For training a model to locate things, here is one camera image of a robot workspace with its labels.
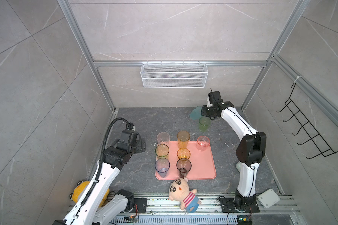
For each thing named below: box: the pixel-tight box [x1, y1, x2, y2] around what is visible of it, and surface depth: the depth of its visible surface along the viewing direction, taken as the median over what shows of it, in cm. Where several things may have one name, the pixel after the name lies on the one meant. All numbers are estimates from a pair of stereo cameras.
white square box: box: [257, 188, 281, 209], surface depth 76 cm
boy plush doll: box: [168, 177, 202, 213], surface depth 72 cm
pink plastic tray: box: [154, 140, 217, 180], surface depth 90 cm
